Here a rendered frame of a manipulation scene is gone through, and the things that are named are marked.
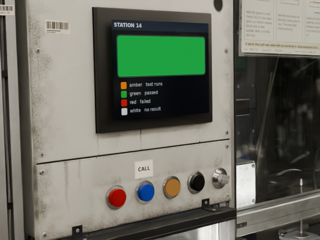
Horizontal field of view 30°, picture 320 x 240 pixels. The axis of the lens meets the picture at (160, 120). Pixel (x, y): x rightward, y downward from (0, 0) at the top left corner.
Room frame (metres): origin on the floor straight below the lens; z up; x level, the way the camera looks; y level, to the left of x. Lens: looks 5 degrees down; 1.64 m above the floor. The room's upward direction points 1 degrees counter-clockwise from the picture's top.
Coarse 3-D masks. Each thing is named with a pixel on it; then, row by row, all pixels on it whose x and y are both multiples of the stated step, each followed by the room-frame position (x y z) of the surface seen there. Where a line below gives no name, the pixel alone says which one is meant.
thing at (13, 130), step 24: (0, 0) 0.87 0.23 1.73; (0, 24) 0.87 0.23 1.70; (0, 48) 0.87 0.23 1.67; (0, 72) 0.87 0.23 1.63; (0, 96) 0.86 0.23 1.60; (0, 120) 0.86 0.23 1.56; (0, 144) 0.86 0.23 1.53; (0, 168) 0.86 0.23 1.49; (0, 192) 0.86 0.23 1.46; (0, 216) 0.86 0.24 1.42
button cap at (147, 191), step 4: (144, 184) 1.01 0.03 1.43; (148, 184) 1.01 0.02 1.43; (140, 188) 1.00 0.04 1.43; (144, 188) 1.00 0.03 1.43; (148, 188) 1.01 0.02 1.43; (152, 188) 1.01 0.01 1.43; (140, 192) 1.00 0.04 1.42; (144, 192) 1.00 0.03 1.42; (148, 192) 1.01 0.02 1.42; (152, 192) 1.01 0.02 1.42; (140, 196) 1.00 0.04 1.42; (144, 196) 1.00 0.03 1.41; (148, 196) 1.01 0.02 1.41; (152, 196) 1.01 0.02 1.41; (144, 200) 1.00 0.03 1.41; (148, 200) 1.01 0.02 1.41
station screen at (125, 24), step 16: (112, 32) 0.95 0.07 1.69; (128, 32) 0.97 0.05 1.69; (144, 32) 0.99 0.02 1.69; (160, 32) 1.01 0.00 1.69; (176, 32) 1.03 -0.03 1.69; (192, 32) 1.06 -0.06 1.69; (208, 32) 1.08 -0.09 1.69; (112, 48) 0.95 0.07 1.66; (208, 48) 1.08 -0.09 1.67; (112, 64) 0.95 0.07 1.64; (208, 64) 1.08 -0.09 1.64; (128, 80) 0.97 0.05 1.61; (144, 80) 0.99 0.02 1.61; (160, 80) 1.01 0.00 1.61; (176, 80) 1.03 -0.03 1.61; (192, 80) 1.06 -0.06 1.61; (208, 80) 1.08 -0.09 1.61; (128, 96) 0.97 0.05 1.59; (144, 96) 0.99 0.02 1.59; (160, 96) 1.01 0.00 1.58; (176, 96) 1.03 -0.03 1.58; (192, 96) 1.06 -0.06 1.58; (208, 96) 1.08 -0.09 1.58; (128, 112) 0.97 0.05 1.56; (144, 112) 0.99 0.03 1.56; (160, 112) 1.01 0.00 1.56; (176, 112) 1.03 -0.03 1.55; (192, 112) 1.06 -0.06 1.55
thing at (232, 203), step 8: (232, 0) 1.17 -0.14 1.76; (232, 8) 1.17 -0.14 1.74; (232, 16) 1.17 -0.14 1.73; (232, 24) 1.17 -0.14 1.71; (232, 32) 1.17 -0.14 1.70; (232, 40) 1.17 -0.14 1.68; (232, 48) 1.17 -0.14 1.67; (232, 56) 1.17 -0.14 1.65; (232, 64) 1.17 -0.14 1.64; (232, 72) 1.17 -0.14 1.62; (232, 80) 1.17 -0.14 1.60; (232, 88) 1.17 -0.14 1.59; (232, 96) 1.17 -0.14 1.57; (232, 104) 1.17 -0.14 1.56; (232, 112) 1.17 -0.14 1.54; (232, 120) 1.17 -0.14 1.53; (232, 128) 1.17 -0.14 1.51; (232, 136) 1.17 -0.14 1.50; (232, 144) 1.17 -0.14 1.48; (232, 152) 1.17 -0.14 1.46; (232, 160) 1.17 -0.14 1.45; (232, 168) 1.17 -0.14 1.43; (232, 176) 1.17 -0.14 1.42; (232, 184) 1.17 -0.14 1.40; (232, 192) 1.17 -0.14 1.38; (232, 200) 1.16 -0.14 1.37; (224, 224) 1.15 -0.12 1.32; (232, 224) 1.16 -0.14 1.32; (224, 232) 1.15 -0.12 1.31; (232, 232) 1.16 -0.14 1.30
